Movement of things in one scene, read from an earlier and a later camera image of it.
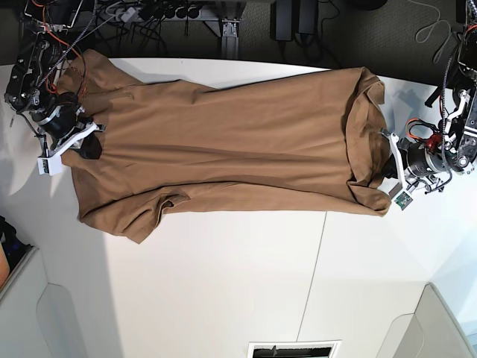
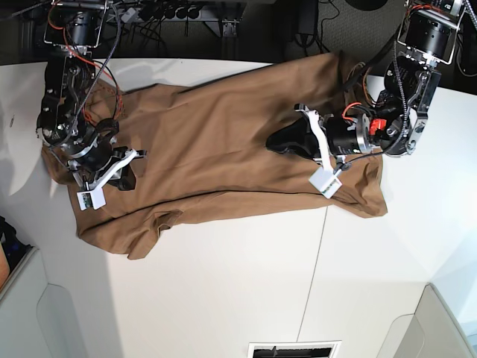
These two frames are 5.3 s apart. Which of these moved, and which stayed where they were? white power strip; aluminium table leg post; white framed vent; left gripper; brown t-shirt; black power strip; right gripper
Moved: brown t-shirt; left gripper; right gripper
Stayed: aluminium table leg post; white framed vent; black power strip; white power strip
